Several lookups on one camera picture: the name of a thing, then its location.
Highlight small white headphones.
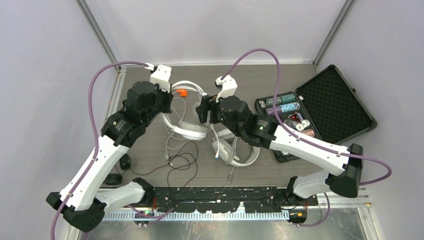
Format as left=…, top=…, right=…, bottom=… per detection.
left=159, top=80, right=220, bottom=161

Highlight large white grey headphones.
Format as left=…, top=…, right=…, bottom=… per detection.
left=211, top=128, right=260, bottom=168

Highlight grey headphone cable with USB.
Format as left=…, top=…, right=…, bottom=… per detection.
left=226, top=134, right=240, bottom=185

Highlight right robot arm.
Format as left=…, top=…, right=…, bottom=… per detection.
left=195, top=95, right=363, bottom=205

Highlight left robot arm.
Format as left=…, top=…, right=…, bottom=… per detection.
left=46, top=81, right=173, bottom=233

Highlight black on-ear headphones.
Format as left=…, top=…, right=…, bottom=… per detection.
left=104, top=154, right=131, bottom=186

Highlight orange curved plastic piece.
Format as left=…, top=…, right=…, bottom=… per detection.
left=175, top=89, right=188, bottom=97

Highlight purple poker chip row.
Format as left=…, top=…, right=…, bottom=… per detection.
left=265, top=105, right=287, bottom=116

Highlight blue poker chip row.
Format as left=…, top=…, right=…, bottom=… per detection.
left=279, top=102, right=301, bottom=113

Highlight red black triangular button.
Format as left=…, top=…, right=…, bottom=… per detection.
left=287, top=112, right=304, bottom=123

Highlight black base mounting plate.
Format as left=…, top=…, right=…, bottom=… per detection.
left=122, top=186, right=319, bottom=215

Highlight white ten poker chip stack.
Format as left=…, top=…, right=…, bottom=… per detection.
left=295, top=119, right=311, bottom=132

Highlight black poker chip case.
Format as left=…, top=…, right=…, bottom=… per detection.
left=254, top=65, right=377, bottom=145

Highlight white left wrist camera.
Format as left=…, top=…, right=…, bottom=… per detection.
left=144, top=63, right=172, bottom=92

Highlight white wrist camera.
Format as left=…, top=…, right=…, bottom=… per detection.
left=214, top=75, right=238, bottom=103
left=144, top=63, right=172, bottom=92

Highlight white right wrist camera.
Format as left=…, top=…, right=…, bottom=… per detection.
left=214, top=75, right=238, bottom=103

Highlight thin black headphone cable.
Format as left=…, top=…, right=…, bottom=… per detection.
left=127, top=140, right=200, bottom=193

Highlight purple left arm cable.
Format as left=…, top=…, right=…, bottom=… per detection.
left=49, top=60, right=157, bottom=240

